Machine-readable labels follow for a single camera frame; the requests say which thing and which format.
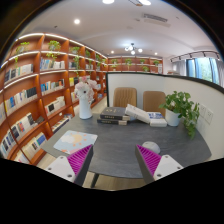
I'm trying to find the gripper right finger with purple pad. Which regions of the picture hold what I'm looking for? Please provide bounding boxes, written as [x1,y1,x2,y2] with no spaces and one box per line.
[135,145,183,184]

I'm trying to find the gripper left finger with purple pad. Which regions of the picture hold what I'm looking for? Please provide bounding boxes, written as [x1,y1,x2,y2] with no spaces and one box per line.
[46,145,93,186]

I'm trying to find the white computer mouse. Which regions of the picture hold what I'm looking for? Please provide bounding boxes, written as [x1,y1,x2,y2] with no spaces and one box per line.
[142,141,160,154]

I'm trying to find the white blue closed book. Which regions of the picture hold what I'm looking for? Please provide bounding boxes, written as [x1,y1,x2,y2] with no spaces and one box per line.
[148,112,167,127]

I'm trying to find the lower dark hardcover book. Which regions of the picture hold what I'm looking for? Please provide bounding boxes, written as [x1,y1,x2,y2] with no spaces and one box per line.
[97,118,127,126]

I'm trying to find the dark hardcover book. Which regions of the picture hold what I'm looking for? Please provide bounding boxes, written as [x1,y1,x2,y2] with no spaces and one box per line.
[100,107,130,121]
[97,118,127,126]

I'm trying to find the open white book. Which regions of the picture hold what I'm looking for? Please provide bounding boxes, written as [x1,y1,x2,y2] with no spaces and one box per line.
[125,104,150,124]

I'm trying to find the green plant in white pot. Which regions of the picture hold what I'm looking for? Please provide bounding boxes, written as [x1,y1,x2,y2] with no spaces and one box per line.
[159,91,200,139]

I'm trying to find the right tan chair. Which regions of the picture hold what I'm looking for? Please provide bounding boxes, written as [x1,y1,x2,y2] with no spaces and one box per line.
[143,91,165,115]

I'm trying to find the tan chair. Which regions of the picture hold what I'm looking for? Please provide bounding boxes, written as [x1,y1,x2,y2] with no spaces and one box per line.
[113,87,137,107]
[143,91,165,115]

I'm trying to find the upper dark hardcover book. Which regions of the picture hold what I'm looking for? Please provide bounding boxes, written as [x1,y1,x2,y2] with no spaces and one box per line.
[100,107,130,121]

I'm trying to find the left tan chair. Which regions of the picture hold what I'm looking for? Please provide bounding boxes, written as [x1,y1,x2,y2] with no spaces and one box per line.
[113,87,137,107]

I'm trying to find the white vase with flowers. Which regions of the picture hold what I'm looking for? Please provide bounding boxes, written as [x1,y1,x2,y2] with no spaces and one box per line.
[74,79,97,119]

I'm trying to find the large orange wooden bookshelf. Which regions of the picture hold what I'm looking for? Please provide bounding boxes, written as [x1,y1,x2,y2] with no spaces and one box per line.
[0,33,108,165]

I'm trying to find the ceiling chandelier lamp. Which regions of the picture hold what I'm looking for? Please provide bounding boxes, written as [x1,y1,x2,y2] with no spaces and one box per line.
[124,43,143,55]

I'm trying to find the white wall socket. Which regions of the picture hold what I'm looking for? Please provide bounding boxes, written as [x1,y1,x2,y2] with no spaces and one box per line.
[205,109,213,124]

